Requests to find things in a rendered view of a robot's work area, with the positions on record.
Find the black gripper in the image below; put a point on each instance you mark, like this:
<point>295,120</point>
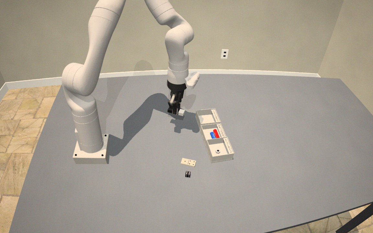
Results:
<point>177,91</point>

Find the cream domino tile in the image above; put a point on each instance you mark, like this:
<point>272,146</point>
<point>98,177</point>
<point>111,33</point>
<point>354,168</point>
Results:
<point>188,162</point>

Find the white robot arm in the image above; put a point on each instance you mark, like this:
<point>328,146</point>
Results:
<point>79,81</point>

